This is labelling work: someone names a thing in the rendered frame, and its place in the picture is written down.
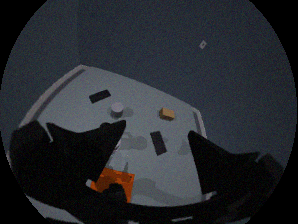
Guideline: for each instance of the grey cylinder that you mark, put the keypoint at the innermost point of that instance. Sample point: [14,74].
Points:
[117,109]

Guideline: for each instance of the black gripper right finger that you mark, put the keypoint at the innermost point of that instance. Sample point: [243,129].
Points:
[214,164]

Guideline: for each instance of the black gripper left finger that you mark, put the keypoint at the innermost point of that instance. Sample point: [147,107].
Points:
[91,150]

